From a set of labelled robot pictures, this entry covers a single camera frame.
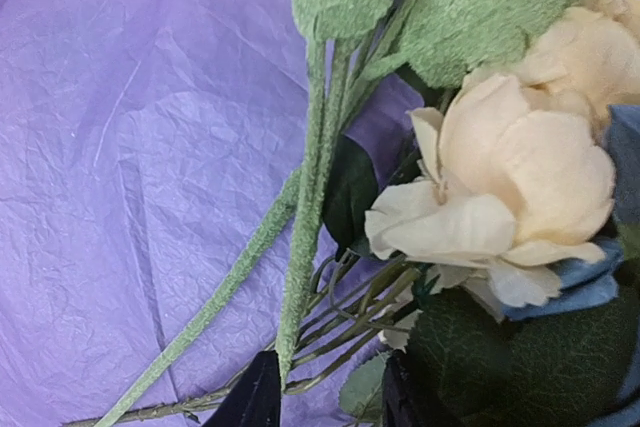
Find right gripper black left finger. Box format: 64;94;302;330
203;350;282;427

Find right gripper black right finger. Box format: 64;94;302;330
382;350;450;427

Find purple tissue paper sheet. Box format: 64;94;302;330
0;0;640;427

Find peach poppy flower stem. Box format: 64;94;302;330
101;0;580;426

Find white blossom flower stem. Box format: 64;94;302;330
275;0;393;380

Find blue hydrangea flower stem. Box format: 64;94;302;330
339;104;640;427

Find cream yellow flower stem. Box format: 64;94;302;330
62;0;640;427

